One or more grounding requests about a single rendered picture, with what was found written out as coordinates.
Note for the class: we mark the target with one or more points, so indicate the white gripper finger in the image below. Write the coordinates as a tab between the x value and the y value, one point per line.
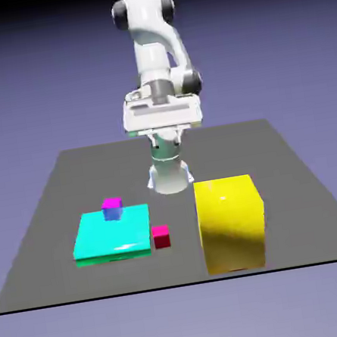
154	141
178	137

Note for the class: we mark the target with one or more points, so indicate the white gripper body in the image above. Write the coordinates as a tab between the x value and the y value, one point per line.
160	116

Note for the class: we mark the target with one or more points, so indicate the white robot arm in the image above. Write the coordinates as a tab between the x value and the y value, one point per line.
150	51

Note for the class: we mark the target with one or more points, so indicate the small magenta cube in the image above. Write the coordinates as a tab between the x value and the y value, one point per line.
112	209

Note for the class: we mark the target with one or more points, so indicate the small red cube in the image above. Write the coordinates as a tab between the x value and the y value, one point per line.
161	237

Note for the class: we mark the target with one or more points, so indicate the large yellow box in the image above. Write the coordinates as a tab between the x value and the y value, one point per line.
230	223

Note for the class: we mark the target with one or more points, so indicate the large cyan box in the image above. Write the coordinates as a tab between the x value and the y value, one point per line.
114	235

